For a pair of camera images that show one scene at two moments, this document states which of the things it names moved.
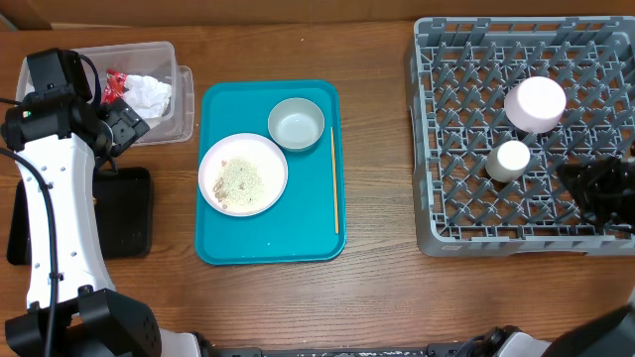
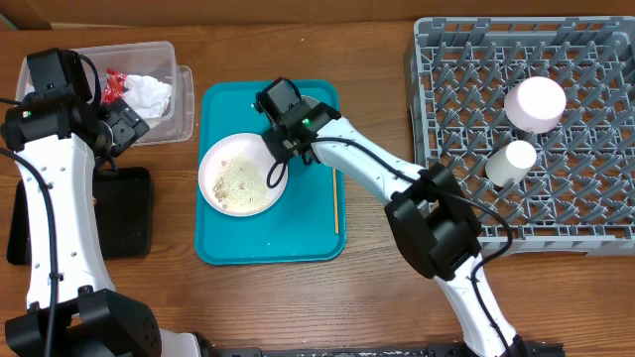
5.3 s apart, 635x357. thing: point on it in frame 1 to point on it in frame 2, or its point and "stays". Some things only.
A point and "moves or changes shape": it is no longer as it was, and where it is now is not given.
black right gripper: x=596 y=185 to x=280 y=145
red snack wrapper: x=114 y=87 stays
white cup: x=508 y=162 moves or changes shape
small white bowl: x=535 y=104 stays
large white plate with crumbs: x=243 y=175 stays
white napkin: x=146 y=95 stays
